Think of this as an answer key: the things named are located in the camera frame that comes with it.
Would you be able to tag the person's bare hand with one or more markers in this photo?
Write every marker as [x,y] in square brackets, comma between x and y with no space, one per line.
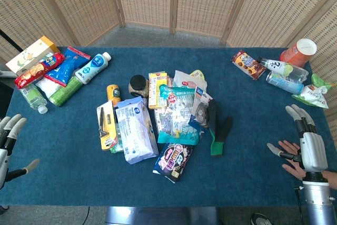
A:
[290,147]

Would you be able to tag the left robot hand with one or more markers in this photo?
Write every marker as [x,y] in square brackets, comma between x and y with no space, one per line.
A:
[4,161]

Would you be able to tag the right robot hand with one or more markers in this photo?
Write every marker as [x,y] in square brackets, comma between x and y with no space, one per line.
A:
[313,151]

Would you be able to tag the person's bare forearm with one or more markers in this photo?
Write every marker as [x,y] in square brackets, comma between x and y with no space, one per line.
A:
[332,179]

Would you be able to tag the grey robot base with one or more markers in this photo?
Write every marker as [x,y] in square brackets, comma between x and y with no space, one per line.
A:
[160,215]

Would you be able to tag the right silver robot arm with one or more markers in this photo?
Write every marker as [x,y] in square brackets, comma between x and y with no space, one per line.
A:
[319,201]

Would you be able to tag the brown chocolate cookie package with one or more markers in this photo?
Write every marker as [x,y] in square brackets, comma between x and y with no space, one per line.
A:
[248,64]

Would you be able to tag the red chips package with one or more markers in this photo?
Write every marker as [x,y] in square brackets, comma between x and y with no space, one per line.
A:
[37,70]

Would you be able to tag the grey packaged item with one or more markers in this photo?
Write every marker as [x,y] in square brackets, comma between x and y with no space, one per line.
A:
[201,109]

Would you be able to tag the blue snack bag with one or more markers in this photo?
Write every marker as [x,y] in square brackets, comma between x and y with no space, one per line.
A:
[63,68]

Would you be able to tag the cardboard food box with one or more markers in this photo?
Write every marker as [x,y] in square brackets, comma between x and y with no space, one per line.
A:
[118,144]

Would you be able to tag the dark purple candy bag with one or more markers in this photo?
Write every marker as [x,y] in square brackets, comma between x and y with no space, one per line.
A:
[173,161]

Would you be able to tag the green white snack bag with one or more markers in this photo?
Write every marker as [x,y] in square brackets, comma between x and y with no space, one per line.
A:
[314,94]

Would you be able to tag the blue felt table mat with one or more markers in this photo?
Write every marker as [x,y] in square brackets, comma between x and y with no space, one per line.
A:
[65,156]

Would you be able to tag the light blue drink can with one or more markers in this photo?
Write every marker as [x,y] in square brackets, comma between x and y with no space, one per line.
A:
[284,84]

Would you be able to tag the clear bottle green label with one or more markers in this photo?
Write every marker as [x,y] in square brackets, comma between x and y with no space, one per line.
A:
[33,98]

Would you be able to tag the black glove green cuff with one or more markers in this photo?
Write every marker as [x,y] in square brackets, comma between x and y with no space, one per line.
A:
[219,130]

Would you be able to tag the dark sneaker shoe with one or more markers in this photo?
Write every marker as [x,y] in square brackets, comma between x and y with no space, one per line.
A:
[260,219]

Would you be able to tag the clear bottle lime label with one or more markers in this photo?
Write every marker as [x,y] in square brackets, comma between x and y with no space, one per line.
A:
[284,68]

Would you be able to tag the white plastic packet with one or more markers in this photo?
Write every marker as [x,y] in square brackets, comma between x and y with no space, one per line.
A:
[47,86]

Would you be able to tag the green drink can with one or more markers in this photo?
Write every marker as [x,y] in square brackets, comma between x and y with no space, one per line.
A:
[65,92]

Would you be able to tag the orange paper cup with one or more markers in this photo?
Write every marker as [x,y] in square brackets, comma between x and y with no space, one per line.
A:
[297,52]

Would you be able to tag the yellow razor blister pack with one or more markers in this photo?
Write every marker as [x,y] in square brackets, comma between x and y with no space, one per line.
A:
[106,125]

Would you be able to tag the yellow white tissue box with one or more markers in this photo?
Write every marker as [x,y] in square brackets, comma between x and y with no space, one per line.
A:
[29,53]

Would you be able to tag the teal floss picks bag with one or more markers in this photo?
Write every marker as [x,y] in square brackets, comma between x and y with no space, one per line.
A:
[176,119]

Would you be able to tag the white pouch red label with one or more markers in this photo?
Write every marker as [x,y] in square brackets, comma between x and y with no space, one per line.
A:
[188,80]

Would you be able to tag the white blue drink bottle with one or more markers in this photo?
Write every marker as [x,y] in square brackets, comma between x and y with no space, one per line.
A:
[90,69]

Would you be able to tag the white wet wipes pack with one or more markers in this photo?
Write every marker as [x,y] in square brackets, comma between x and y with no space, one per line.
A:
[137,132]

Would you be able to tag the yellow card box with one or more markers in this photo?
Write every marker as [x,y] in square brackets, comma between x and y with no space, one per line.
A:
[157,88]

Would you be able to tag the round jar black lid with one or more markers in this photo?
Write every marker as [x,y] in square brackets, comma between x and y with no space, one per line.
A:
[138,84]

